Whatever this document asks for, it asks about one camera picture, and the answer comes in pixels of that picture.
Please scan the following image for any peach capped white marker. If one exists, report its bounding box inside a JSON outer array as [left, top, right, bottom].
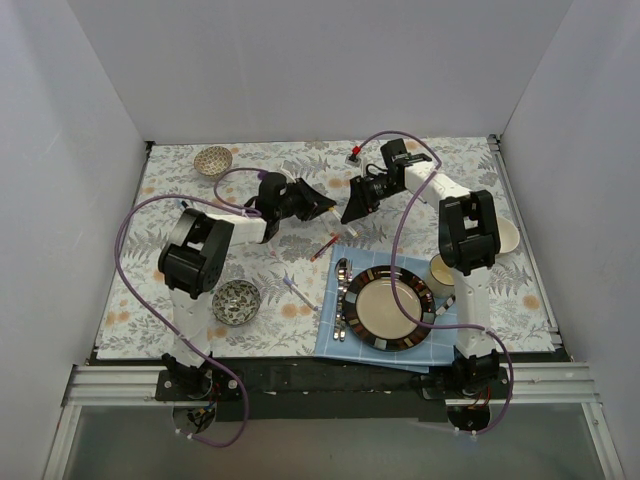
[[322, 217, 335, 236]]

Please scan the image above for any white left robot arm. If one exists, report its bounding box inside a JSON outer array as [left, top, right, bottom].
[[158, 172, 336, 400]]

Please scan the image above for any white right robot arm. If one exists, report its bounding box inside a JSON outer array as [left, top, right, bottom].
[[341, 138, 504, 398]]

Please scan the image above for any red gel pen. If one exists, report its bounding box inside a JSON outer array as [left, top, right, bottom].
[[310, 235, 340, 262]]

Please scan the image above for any floral patterned table mat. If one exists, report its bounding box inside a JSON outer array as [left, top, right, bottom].
[[96, 140, 555, 361]]

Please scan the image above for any silver spoon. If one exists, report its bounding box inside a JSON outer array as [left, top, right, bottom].
[[333, 257, 350, 342]]

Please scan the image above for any lilac capped white marker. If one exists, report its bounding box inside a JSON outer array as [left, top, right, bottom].
[[283, 275, 319, 311]]

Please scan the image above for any small patterned brown bowl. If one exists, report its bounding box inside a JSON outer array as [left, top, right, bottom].
[[193, 146, 233, 179]]

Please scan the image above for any striped rim dinner plate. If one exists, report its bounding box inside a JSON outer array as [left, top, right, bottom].
[[340, 265, 435, 352]]

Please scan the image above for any leaf patterned bowl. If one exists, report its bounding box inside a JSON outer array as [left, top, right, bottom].
[[212, 280, 261, 327]]

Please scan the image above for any silver fork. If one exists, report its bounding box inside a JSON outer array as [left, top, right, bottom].
[[332, 259, 355, 342]]

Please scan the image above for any plain cream bowl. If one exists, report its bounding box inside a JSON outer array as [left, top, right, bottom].
[[497, 217, 520, 255]]

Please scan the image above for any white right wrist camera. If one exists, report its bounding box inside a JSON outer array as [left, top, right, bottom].
[[346, 146, 362, 168]]

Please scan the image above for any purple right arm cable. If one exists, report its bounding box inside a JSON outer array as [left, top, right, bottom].
[[357, 130, 514, 435]]

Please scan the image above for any cream mug black handle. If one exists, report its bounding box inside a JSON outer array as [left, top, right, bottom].
[[426, 254, 455, 298]]

